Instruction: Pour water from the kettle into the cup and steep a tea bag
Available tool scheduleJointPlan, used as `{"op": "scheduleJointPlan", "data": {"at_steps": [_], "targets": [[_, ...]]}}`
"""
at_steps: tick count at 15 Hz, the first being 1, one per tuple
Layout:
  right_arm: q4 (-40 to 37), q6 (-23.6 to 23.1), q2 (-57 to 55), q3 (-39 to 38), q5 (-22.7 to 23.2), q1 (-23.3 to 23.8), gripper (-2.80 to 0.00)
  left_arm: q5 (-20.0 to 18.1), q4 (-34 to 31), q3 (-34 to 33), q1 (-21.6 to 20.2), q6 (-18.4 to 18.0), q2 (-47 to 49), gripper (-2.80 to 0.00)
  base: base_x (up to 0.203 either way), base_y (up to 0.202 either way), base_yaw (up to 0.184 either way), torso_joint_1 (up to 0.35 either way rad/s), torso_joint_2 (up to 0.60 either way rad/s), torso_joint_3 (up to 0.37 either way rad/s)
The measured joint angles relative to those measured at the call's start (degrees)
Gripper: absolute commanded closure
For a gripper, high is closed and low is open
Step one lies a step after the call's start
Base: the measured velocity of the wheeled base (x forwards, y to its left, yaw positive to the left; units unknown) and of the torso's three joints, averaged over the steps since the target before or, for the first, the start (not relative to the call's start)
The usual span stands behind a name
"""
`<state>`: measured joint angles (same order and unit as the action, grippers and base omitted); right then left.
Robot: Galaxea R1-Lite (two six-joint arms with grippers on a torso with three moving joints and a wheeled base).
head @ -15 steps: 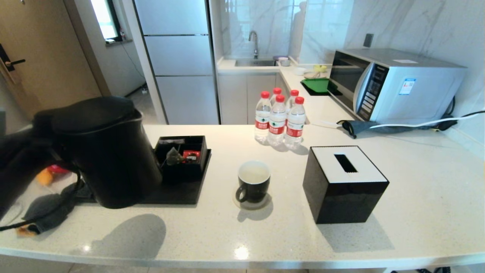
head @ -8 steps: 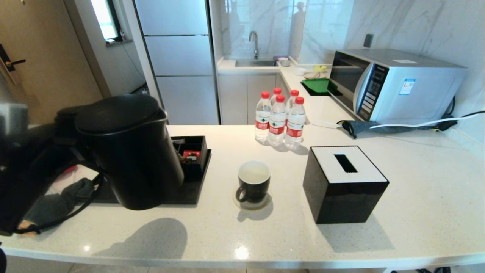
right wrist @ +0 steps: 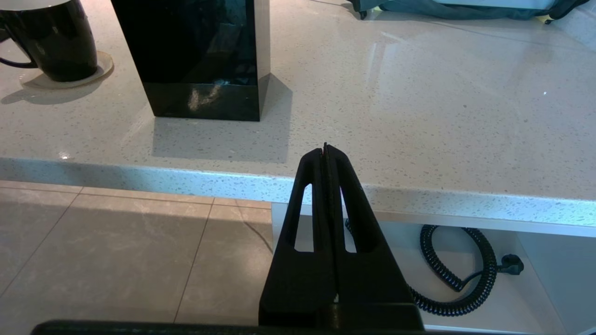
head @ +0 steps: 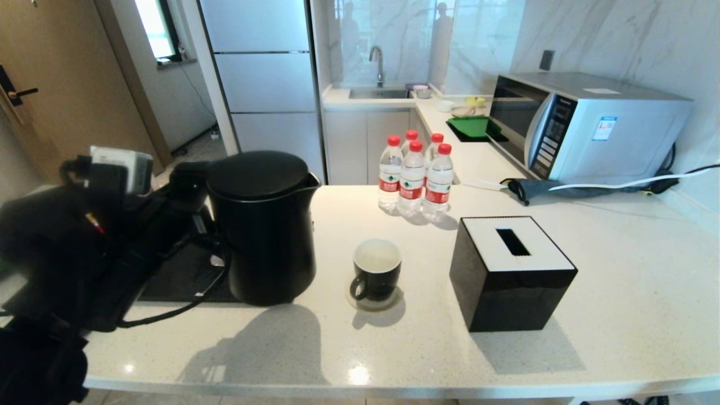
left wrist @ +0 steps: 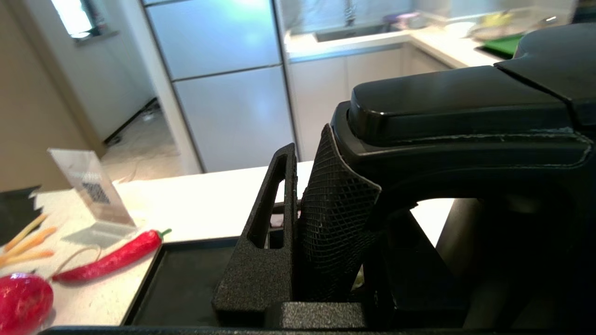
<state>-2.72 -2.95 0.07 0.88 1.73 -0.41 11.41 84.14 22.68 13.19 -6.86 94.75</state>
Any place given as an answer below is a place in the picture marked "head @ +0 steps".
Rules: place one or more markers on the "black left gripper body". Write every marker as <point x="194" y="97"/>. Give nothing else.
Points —
<point x="174" y="208"/>

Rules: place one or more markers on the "black electric kettle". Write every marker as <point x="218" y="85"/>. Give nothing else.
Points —
<point x="264" y="236"/>

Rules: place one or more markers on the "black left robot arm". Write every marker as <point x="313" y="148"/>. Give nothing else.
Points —
<point x="45" y="242"/>

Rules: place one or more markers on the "black serving tray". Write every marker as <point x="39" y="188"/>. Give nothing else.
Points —
<point x="169" y="287"/>

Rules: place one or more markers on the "white refrigerator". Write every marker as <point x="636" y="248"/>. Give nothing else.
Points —
<point x="264" y="84"/>

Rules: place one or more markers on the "brown wooden door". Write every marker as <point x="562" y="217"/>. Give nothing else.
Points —
<point x="73" y="84"/>

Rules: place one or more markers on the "white sink base cabinet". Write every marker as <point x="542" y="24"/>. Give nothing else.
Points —
<point x="365" y="146"/>

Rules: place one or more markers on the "black mug white inside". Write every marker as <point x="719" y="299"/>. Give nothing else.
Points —
<point x="377" y="278"/>

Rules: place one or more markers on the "water bottle red label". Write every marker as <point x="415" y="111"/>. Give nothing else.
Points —
<point x="389" y="185"/>
<point x="436" y="138"/>
<point x="411" y="188"/>
<point x="437" y="191"/>
<point x="411" y="135"/>

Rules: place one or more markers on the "steel kitchen sink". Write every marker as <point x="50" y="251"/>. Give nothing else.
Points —
<point x="379" y="93"/>

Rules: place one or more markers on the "round beige coaster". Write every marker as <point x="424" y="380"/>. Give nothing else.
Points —
<point x="388" y="306"/>

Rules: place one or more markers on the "chrome sink faucet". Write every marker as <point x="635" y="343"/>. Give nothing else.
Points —
<point x="379" y="62"/>

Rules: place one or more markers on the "small purple bowl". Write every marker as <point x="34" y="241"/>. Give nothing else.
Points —
<point x="417" y="86"/>

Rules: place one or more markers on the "small white bowl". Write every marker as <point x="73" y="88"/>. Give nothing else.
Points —
<point x="445" y="105"/>

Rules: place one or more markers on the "white plate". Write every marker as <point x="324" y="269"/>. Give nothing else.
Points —
<point x="464" y="111"/>

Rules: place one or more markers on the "green plastic board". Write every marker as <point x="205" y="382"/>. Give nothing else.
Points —
<point x="472" y="125"/>

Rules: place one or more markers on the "small yellow item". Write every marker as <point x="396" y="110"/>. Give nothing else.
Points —
<point x="475" y="101"/>

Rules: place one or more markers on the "black white tissue box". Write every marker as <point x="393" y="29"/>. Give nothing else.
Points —
<point x="506" y="292"/>

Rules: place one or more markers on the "silver microwave oven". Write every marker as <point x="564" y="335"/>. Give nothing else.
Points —
<point x="619" y="135"/>

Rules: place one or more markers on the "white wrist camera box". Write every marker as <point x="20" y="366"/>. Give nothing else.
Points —
<point x="121" y="166"/>

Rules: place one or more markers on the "window with dark frame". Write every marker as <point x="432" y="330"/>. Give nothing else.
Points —
<point x="154" y="28"/>

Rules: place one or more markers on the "grey wall socket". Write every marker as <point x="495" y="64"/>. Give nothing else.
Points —
<point x="547" y="60"/>

